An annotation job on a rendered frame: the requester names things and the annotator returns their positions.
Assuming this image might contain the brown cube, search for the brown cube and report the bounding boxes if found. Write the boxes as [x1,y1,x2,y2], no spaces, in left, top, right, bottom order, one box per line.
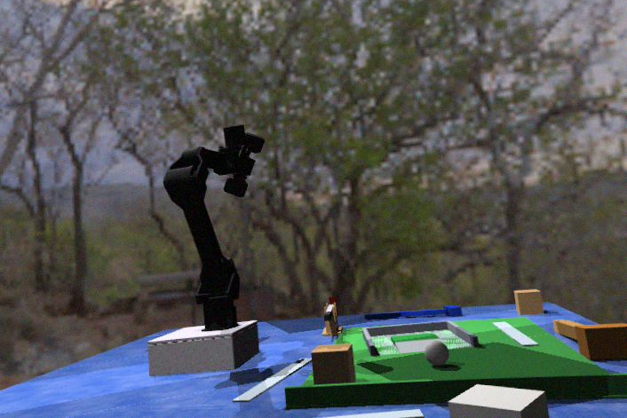
[311,343,355,384]
[514,289,544,315]

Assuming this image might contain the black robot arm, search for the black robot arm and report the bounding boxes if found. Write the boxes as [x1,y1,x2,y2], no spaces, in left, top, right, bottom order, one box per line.
[163,125,250,331]

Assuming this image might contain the white flat bar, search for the white flat bar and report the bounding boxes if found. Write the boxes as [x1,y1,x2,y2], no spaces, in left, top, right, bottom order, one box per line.
[325,409,424,418]
[493,322,539,346]
[233,359,312,402]

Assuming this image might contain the green putting mat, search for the green putting mat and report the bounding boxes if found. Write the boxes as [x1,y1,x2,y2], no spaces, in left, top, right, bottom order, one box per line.
[286,317,608,409]

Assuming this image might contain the grey ball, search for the grey ball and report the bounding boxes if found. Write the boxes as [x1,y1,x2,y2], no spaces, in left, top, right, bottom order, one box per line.
[425,341,449,367]

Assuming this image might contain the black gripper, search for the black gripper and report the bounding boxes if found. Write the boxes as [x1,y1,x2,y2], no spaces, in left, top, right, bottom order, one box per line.
[224,132,265,197]

